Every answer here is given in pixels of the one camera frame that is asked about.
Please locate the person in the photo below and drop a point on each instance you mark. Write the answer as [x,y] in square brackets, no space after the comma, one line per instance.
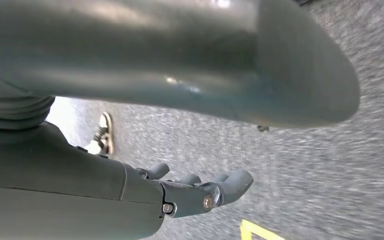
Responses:
[104,132]

